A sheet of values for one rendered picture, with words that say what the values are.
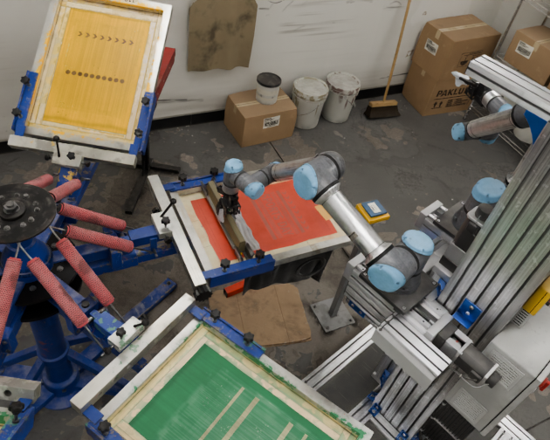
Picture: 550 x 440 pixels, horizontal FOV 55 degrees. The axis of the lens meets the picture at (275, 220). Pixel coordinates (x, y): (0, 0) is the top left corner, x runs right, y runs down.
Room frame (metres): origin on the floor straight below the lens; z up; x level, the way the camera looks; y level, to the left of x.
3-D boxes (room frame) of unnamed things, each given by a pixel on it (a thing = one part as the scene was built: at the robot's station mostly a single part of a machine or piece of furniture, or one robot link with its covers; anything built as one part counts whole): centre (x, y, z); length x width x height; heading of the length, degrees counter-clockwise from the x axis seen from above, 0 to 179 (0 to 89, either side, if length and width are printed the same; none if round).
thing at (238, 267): (1.44, 0.10, 0.97); 0.30 x 0.05 x 0.07; 124
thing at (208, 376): (0.82, 0.12, 1.05); 1.08 x 0.61 x 0.23; 64
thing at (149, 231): (1.50, 0.52, 1.02); 0.17 x 0.06 x 0.05; 124
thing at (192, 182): (1.91, 0.41, 0.97); 0.30 x 0.05 x 0.07; 124
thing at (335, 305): (2.02, -0.48, 0.48); 0.22 x 0.22 x 0.96; 34
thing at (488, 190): (1.72, -0.83, 1.42); 0.13 x 0.12 x 0.14; 115
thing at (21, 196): (1.22, 0.93, 0.67); 0.39 x 0.39 x 1.35
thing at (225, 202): (1.67, 0.21, 1.15); 0.09 x 0.08 x 0.12; 34
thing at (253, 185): (1.64, 0.12, 1.30); 0.11 x 0.11 x 0.08; 55
